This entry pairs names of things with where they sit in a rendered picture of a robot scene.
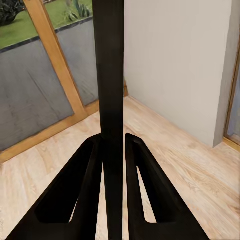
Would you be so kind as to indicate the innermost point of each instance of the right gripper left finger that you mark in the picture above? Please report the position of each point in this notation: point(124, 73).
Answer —
point(68, 208)

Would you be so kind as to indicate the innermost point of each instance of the door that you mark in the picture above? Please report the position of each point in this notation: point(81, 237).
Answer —
point(48, 70)

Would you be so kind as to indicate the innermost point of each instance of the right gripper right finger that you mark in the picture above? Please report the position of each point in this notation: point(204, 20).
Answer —
point(174, 219)

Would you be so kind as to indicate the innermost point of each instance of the poster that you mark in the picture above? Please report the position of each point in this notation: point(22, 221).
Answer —
point(108, 22)

